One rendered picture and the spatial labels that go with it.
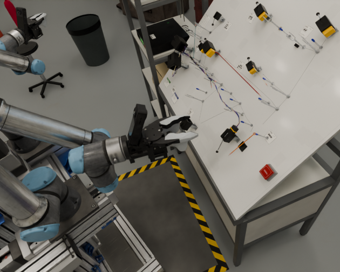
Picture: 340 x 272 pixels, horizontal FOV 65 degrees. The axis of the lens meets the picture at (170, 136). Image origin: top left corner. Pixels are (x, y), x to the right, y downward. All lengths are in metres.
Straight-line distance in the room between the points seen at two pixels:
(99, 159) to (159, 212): 1.68
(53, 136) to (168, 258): 1.60
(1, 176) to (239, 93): 1.13
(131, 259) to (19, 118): 1.47
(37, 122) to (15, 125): 0.06
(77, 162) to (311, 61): 1.03
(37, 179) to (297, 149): 1.03
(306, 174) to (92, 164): 1.21
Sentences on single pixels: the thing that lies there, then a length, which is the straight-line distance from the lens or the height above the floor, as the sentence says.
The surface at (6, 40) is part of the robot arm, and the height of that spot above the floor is 1.59.
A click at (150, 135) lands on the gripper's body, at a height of 1.59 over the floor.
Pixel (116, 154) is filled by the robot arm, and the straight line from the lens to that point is 0.74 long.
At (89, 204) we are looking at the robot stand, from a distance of 1.20.
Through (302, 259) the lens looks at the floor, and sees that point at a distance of 2.30.
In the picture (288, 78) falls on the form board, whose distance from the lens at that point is 1.34.
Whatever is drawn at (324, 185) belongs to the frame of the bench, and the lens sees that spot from 1.63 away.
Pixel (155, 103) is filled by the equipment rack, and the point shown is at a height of 0.24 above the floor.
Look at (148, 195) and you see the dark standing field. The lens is 2.49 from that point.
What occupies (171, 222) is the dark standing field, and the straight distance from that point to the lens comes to 2.34.
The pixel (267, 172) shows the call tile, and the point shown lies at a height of 1.10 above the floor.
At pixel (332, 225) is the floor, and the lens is 2.46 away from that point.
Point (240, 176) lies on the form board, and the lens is 1.36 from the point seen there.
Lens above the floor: 2.13
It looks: 48 degrees down
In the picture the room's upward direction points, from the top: 13 degrees counter-clockwise
